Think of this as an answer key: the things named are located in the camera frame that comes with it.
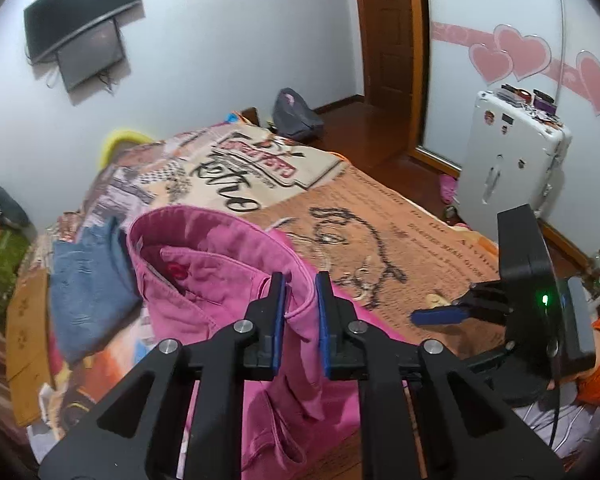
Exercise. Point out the pink slipper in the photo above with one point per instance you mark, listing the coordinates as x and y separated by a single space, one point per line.
447 187

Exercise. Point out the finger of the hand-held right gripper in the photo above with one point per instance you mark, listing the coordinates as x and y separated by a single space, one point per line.
442 315

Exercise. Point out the white suitcase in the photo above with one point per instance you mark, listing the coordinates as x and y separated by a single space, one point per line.
510 160

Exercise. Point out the small items on suitcase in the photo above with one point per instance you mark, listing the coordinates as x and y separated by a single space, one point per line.
532 102

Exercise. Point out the small wall monitor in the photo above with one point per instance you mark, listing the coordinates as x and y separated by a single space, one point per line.
91 55

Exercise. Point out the yellow round object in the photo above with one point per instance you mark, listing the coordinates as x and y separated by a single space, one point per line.
120 141

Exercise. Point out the pink pants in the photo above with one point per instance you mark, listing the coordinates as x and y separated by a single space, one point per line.
240 310

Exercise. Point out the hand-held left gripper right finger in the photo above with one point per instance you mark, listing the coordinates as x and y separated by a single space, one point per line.
324 310

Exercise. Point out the grey backpack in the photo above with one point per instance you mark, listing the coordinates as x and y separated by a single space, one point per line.
295 115

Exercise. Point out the printed blanket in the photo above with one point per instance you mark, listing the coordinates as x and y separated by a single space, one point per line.
330 220

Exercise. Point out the large wall television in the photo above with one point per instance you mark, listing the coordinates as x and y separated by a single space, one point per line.
80 5

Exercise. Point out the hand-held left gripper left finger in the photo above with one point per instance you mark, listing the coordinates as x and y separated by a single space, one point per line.
278 305

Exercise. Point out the wooden door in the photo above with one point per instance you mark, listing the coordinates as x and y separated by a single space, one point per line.
387 35

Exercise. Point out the blue denim jeans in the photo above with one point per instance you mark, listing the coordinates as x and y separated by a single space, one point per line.
92 292

